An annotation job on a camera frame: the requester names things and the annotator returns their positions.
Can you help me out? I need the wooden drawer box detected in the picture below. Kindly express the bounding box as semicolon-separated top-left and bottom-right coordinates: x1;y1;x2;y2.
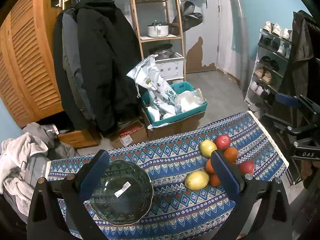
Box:
57;129;101;149

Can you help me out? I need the white printed sack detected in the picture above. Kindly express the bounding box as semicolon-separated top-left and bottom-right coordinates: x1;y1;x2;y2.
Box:
127;55;177;117

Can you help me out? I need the yellow-green mango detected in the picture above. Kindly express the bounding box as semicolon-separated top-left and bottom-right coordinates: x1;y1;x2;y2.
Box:
200;139;217;158
184;170;209;190

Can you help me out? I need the white patterned storage box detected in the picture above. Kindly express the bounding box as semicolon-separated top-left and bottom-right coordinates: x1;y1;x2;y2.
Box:
156;52;184;81

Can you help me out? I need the large orange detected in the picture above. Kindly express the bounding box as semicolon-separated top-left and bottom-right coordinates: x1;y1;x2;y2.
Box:
206;159;215;174

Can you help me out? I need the small cardboard box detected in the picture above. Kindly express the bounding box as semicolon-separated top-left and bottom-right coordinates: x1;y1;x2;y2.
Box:
109;119;148;148

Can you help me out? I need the small mandarin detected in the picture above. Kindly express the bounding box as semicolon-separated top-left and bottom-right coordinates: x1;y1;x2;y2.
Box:
209;174;221;187

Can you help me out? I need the blue patterned tablecloth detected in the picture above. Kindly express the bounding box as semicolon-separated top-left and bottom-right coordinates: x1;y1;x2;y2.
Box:
46;110;290;240

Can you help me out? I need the steel pot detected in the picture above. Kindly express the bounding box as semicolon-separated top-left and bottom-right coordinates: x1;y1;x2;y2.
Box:
150;43;174;60

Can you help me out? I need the wooden shelf unit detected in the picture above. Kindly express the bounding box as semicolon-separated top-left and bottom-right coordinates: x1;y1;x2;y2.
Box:
130;0;186;82

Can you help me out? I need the large cardboard box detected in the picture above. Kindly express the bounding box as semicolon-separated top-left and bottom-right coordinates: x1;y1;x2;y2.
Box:
142;110;205;140

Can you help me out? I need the metal shoe rack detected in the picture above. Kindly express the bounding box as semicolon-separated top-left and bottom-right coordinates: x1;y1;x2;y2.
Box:
245;21;292;118

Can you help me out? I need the teal plastic crate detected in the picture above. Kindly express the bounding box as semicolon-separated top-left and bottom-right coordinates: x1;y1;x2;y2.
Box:
142;82;208;128

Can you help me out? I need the wooden louvered wardrobe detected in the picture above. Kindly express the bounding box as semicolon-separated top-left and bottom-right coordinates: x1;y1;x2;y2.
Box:
1;0;62;128

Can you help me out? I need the pile of grey clothes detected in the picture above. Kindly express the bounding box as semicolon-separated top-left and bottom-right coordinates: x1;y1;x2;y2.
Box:
1;122;79;223

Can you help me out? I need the white cooking pot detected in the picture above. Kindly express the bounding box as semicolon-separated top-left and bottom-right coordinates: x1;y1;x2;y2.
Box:
147;21;169;37

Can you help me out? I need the clear plastic bag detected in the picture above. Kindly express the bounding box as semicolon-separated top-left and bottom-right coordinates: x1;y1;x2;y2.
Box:
175;88;206;114

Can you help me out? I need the black hanging coat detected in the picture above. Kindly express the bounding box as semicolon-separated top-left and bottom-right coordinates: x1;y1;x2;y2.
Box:
53;0;141;136

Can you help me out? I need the hanging bag on wall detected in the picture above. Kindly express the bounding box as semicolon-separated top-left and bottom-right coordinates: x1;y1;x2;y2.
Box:
169;1;203;36

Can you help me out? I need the red apple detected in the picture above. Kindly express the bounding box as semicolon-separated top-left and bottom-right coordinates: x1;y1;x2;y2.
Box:
238;160;254;175
215;134;231;151

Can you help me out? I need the dark glass bowl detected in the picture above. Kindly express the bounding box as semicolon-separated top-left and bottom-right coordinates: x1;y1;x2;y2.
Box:
89;160;153;226

